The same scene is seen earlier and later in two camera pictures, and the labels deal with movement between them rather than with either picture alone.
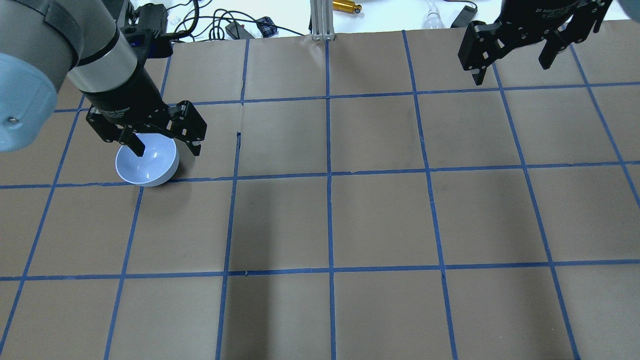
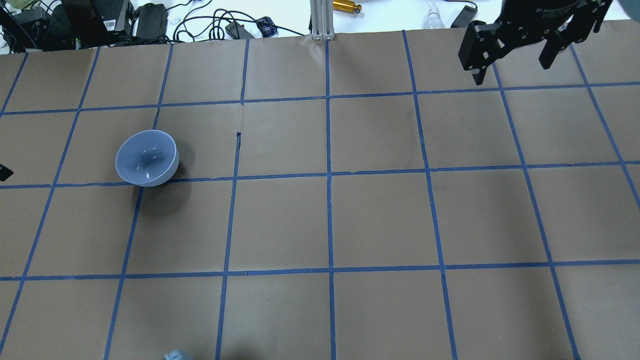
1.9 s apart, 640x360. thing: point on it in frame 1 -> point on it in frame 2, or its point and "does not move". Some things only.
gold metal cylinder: [346, 6] does not move
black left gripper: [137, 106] -> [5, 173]
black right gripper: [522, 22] does not move
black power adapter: [466, 15] does not move
